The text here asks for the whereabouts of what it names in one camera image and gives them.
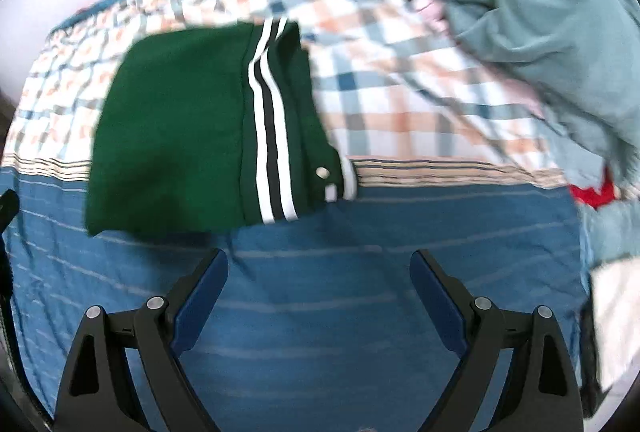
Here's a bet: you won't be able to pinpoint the plaid checked blanket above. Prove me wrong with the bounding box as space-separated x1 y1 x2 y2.
1 0 565 189

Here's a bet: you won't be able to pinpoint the green varsity jacket cream sleeves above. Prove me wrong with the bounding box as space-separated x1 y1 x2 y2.
85 18 358 236

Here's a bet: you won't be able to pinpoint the white fluffy folded towel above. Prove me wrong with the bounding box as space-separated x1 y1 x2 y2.
591 257 640 391

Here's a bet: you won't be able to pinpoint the teal velvet duvet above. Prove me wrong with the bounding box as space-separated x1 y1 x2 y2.
442 0 639 187

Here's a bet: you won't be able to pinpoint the blue striped bed sheet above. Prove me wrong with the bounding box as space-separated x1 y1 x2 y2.
1 170 587 431

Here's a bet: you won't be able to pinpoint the teal folded pillow cover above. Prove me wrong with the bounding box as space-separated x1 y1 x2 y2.
579 199 640 271

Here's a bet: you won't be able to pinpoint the red cloth under duvet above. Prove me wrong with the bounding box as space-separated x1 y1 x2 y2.
570 168 617 209

